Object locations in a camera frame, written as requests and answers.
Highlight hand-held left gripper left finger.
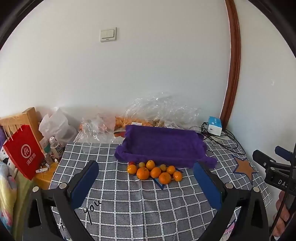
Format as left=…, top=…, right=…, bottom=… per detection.
left=23, top=160, right=100, bottom=241

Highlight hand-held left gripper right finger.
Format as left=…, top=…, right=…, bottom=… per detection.
left=193, top=161, right=270, bottom=241

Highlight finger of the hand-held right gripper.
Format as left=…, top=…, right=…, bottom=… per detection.
left=253, top=150, right=278, bottom=168
left=275, top=146, right=296, bottom=163

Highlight large orange with stem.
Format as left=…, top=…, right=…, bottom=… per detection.
left=136, top=167, right=150, bottom=180

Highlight purple towel covered tray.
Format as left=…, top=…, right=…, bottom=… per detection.
left=115, top=125, right=217, bottom=169

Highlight person's right hand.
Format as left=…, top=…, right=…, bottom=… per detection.
left=273, top=190, right=296, bottom=238

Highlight wooden nightstand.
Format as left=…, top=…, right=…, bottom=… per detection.
left=32, top=160, right=58, bottom=190

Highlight clear bottle white label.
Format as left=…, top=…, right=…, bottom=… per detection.
left=49, top=137, right=64, bottom=159

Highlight small clear plastic bag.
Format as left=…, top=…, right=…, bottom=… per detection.
left=79, top=113, right=116, bottom=145

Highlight blue white power strip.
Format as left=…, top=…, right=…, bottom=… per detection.
left=207, top=116, right=223, bottom=136

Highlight grey checked tablecloth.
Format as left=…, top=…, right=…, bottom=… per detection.
left=50, top=137, right=271, bottom=241

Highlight white plastic bag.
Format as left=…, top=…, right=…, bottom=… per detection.
left=38, top=107, right=79, bottom=145

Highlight red paper bag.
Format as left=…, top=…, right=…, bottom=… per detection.
left=2, top=117, right=45, bottom=181

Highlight bagged pile of oranges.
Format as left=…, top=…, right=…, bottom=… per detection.
left=115, top=116, right=148, bottom=128

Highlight colourful blanket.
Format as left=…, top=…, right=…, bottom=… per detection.
left=0, top=160, right=35, bottom=234

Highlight bagged pile of brown longans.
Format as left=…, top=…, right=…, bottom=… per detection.
left=151, top=118, right=178, bottom=128

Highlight light wooden chair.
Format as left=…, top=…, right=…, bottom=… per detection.
left=0, top=107, right=43, bottom=149

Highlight large clear plastic bag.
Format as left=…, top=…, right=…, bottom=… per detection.
left=120, top=92, right=201, bottom=130

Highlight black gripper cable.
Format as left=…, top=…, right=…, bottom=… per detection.
left=272, top=185, right=292, bottom=237

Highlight black power cables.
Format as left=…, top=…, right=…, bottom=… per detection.
left=200, top=122, right=245, bottom=154

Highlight brown wooden door frame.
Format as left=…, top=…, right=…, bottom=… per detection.
left=220, top=0, right=241, bottom=126

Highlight white wall switch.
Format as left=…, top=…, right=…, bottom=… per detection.
left=100, top=27, right=117, bottom=42

